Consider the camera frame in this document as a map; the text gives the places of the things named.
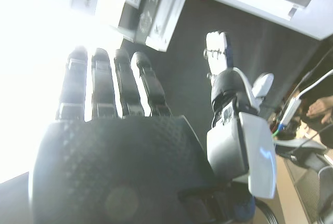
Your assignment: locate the person's hand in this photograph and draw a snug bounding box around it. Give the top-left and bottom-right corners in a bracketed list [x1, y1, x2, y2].
[306, 96, 333, 125]

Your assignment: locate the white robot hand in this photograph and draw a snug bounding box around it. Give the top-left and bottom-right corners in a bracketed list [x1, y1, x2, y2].
[28, 30, 278, 224]

